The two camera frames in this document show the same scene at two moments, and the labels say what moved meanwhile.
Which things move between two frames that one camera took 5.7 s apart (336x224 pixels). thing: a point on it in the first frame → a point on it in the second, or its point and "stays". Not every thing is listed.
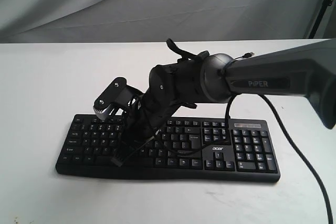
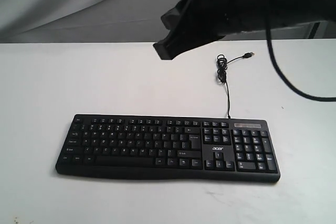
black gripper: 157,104 → 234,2
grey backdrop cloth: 37,7 stays
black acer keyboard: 244,150 stays
